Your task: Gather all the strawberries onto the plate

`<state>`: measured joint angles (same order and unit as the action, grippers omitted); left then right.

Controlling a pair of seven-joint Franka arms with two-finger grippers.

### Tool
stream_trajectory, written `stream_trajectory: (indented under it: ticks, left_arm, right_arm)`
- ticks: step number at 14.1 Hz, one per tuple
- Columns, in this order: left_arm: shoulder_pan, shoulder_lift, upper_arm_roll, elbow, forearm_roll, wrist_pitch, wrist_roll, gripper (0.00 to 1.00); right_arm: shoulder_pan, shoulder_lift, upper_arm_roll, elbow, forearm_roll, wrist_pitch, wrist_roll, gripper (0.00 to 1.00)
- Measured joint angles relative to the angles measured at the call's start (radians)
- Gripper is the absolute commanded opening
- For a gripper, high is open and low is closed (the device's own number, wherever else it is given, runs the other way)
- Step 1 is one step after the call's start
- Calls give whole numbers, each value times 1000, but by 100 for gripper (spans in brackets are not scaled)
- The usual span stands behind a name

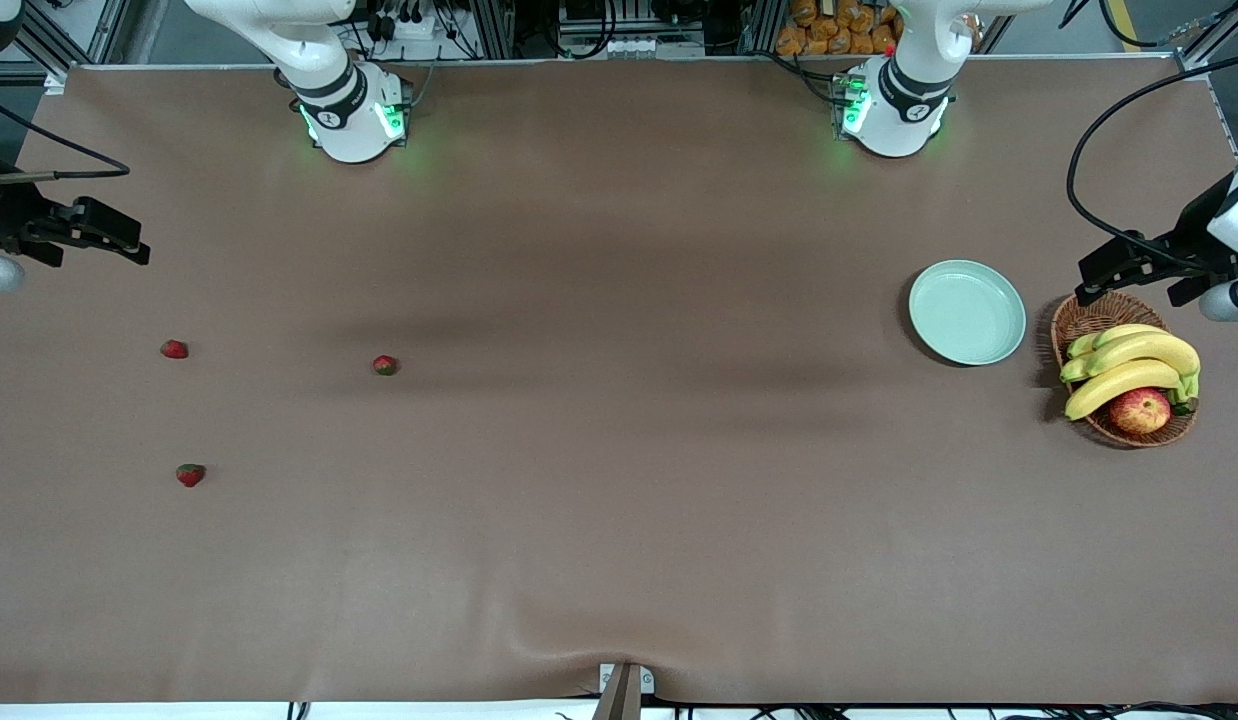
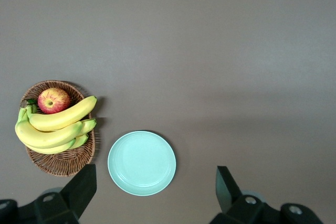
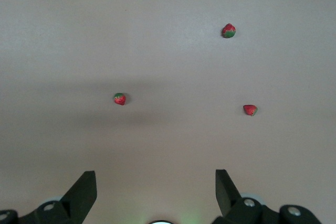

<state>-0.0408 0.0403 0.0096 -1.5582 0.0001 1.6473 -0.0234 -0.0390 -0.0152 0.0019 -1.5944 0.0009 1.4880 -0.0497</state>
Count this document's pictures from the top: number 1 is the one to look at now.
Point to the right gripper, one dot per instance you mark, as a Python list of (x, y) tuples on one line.
[(1, 216)]

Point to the red strawberry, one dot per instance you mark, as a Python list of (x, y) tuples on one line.
[(175, 349), (190, 475), (384, 365)]

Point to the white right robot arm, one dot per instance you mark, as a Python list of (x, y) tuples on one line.
[(349, 120)]

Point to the brown wicker basket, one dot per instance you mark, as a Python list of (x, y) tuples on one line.
[(1099, 312)]

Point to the small greenish yellow banana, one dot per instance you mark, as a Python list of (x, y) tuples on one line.
[(1129, 332)]

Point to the red apple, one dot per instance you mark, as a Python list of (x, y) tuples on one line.
[(1139, 410)]

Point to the metal table edge bracket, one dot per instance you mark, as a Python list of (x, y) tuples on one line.
[(624, 690)]

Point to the white power strip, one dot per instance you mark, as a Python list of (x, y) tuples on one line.
[(409, 25)]

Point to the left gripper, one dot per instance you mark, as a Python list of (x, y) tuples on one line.
[(1191, 237)]

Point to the orange packaged snack pile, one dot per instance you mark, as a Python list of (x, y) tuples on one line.
[(829, 25)]

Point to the brown table cover sheet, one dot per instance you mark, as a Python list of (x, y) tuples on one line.
[(619, 560)]

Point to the aluminium frame strut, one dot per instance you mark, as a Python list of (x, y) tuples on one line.
[(1219, 32), (109, 30)]

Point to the pale green round plate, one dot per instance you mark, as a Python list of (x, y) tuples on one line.
[(967, 312)]

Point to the aluminium frame post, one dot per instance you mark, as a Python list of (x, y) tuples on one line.
[(759, 25), (494, 25)]

